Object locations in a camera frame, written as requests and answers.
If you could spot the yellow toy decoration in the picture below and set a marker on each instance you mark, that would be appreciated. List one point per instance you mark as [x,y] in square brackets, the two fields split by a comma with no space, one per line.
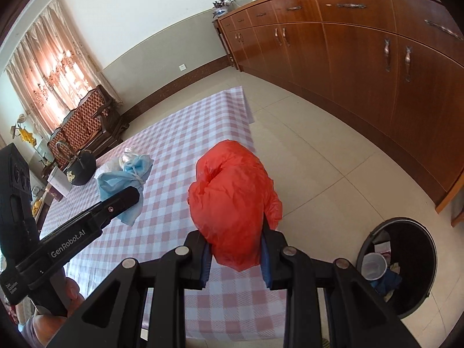
[24,134]

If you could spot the potted plant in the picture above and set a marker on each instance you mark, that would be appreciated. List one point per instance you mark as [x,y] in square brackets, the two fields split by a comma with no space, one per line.
[221,7]

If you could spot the wooden sofa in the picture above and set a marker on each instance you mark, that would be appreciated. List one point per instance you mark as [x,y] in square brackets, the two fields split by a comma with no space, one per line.
[83,123]

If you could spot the wooden cabinet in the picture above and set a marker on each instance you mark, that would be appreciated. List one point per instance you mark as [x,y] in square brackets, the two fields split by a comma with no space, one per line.
[344,61]

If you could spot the white wall outlet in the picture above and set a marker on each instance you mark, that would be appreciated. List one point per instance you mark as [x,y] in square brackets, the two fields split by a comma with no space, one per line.
[182,67]

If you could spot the pink checked tablecloth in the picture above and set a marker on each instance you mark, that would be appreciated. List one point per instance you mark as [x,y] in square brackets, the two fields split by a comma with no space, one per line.
[174,152]

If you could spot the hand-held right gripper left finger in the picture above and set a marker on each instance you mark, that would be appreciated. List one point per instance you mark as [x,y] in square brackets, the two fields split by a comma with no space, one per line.
[206,264]

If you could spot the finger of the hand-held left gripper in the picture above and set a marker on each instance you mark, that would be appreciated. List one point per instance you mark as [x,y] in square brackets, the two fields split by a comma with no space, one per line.
[121,203]

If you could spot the white box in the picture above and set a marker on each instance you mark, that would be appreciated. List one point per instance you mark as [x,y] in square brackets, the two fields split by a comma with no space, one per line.
[58,183]

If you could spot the dark brown box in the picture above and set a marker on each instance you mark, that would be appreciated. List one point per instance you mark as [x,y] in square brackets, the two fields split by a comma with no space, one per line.
[55,194]

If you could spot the red plastic bag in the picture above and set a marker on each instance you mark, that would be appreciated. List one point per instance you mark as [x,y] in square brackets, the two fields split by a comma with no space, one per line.
[232,203]

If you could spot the black trash bin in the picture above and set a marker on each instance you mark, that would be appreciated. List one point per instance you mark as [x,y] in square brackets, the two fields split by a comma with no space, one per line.
[417,261]

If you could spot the clear plastic bag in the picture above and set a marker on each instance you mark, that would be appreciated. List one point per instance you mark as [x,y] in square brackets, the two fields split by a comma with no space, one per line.
[112,165]

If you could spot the black kettle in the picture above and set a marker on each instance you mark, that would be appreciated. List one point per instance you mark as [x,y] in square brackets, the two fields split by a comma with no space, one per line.
[81,172]

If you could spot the person's left hand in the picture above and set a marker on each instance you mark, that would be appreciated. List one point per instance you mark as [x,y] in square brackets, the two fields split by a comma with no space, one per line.
[74,293]

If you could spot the blue face mask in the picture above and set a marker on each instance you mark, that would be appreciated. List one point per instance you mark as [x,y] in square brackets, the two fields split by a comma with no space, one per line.
[139,166]
[112,185]

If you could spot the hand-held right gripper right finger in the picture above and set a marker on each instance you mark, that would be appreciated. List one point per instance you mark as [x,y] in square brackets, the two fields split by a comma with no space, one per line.
[266,261]

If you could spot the patterned pink curtain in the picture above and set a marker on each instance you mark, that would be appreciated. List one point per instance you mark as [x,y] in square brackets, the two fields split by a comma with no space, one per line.
[47,61]

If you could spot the white paper cup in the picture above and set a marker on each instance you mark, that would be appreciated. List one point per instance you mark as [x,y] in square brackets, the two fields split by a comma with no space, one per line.
[373,266]

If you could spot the dark blue cloth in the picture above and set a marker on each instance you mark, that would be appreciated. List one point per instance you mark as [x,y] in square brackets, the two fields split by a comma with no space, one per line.
[389,281]

